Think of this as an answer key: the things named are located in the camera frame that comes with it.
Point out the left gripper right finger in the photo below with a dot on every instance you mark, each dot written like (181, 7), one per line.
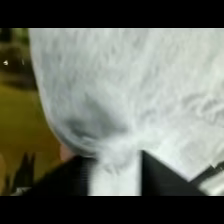
(163, 180)

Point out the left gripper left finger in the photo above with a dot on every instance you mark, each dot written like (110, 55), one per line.
(65, 178)

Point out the white garment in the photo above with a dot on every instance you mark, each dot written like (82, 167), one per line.
(133, 90)

